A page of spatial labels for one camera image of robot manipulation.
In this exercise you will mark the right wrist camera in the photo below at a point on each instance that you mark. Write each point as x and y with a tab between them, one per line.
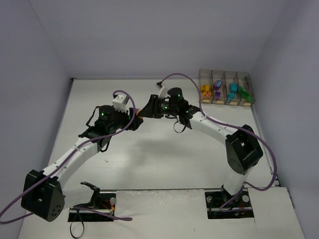
162	90

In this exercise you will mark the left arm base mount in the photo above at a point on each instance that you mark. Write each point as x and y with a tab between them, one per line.
106	205

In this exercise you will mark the purple oval paw lego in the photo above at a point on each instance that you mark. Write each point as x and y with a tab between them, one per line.
217	85

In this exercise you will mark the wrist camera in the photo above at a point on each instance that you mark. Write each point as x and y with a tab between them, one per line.
162	90
119	103

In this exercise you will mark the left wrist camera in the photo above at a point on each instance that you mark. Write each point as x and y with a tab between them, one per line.
119	103

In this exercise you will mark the clear bin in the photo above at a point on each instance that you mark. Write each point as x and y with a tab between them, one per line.
205	78
219	75
231	77
245	82

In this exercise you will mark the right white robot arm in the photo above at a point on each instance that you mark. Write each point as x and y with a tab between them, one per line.
243	150

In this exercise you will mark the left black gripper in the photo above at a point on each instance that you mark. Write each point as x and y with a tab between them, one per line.
134	119

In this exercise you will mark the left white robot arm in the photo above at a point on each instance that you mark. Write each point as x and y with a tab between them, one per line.
44	192

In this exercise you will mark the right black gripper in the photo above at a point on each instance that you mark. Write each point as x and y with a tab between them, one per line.
153	106

